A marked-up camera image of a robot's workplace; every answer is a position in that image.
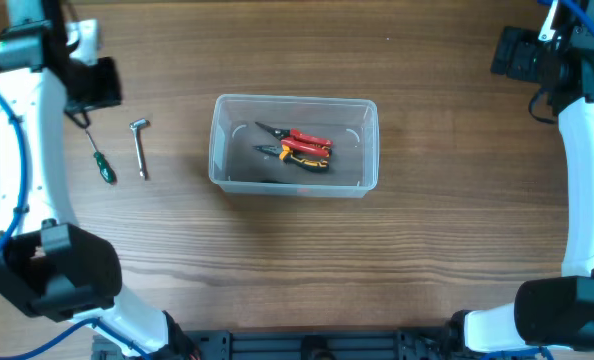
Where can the black red handled screwdriver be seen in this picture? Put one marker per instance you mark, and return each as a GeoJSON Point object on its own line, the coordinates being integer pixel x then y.
{"type": "Point", "coordinates": [277, 188]}

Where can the orange black needle-nose pliers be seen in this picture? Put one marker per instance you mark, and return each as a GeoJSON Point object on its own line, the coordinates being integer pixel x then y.
{"type": "Point", "coordinates": [286, 155]}

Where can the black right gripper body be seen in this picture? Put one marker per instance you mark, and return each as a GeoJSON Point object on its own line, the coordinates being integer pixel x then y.
{"type": "Point", "coordinates": [530, 54]}

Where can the green handled screwdriver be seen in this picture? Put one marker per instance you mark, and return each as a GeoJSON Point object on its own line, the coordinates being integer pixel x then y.
{"type": "Point", "coordinates": [105, 169]}

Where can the silver L-shaped socket wrench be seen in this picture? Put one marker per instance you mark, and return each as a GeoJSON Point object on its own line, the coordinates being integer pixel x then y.
{"type": "Point", "coordinates": [136, 127]}

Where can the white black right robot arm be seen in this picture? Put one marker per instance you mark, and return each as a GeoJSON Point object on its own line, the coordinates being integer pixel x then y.
{"type": "Point", "coordinates": [555, 312]}

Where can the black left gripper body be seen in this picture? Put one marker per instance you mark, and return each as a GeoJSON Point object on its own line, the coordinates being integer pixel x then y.
{"type": "Point", "coordinates": [93, 86]}

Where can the red handled snips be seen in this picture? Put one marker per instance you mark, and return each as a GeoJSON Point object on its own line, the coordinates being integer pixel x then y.
{"type": "Point", "coordinates": [299, 141]}

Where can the clear plastic container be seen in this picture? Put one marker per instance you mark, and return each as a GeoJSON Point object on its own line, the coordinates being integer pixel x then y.
{"type": "Point", "coordinates": [351, 124]}

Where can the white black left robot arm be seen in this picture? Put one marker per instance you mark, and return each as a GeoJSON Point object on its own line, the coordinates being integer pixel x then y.
{"type": "Point", "coordinates": [50, 267]}

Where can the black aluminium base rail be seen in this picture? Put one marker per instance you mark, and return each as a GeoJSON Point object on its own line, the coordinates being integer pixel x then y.
{"type": "Point", "coordinates": [401, 344]}

